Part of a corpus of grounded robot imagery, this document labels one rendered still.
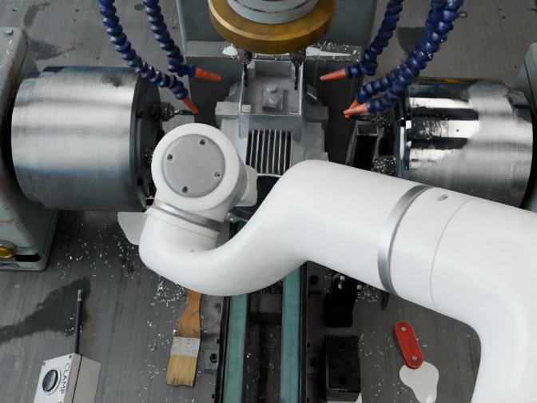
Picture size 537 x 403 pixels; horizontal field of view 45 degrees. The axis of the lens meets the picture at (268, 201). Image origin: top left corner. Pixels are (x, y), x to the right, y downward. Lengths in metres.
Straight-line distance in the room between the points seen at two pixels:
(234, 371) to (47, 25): 1.05
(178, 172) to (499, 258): 0.31
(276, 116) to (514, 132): 0.37
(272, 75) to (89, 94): 0.31
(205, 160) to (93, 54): 1.08
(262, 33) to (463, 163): 0.38
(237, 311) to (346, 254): 0.61
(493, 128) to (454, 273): 0.62
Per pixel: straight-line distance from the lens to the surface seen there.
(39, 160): 1.08
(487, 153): 1.05
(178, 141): 0.62
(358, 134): 0.88
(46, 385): 0.95
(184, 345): 1.21
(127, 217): 1.36
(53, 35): 1.74
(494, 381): 0.44
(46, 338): 1.28
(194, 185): 0.61
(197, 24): 1.24
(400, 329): 1.22
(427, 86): 1.08
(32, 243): 1.27
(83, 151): 1.05
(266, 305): 1.19
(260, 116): 1.04
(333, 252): 0.52
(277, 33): 0.88
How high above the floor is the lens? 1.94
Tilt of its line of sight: 58 degrees down
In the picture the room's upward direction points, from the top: straight up
